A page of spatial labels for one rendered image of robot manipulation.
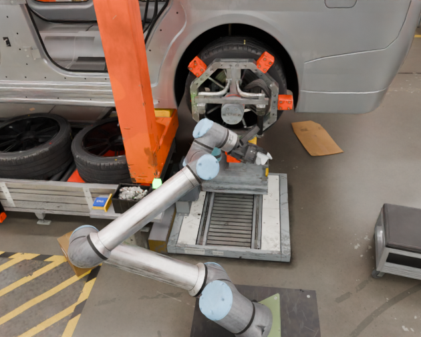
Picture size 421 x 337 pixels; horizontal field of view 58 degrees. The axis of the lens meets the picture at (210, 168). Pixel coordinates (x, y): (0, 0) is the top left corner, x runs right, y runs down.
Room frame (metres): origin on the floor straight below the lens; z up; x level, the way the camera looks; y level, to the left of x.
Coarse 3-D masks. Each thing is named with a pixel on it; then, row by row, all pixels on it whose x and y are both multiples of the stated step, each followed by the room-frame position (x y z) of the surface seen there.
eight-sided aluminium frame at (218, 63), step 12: (216, 60) 2.16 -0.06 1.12; (228, 60) 2.17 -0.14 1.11; (240, 60) 2.15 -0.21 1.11; (252, 60) 2.13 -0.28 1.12; (204, 72) 2.15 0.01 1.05; (192, 84) 2.16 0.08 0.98; (276, 84) 2.10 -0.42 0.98; (192, 96) 2.16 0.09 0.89; (276, 96) 2.08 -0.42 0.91; (192, 108) 2.16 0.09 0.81; (276, 108) 2.08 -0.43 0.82; (264, 120) 2.13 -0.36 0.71; (240, 132) 2.15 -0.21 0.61
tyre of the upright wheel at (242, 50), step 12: (228, 36) 2.43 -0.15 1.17; (240, 36) 2.39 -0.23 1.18; (204, 48) 2.40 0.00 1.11; (216, 48) 2.25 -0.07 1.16; (228, 48) 2.22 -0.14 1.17; (240, 48) 2.20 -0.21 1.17; (252, 48) 2.22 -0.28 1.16; (264, 48) 2.28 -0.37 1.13; (204, 60) 2.23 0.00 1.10; (276, 60) 2.25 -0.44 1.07; (276, 72) 2.16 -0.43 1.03; (276, 120) 2.16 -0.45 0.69
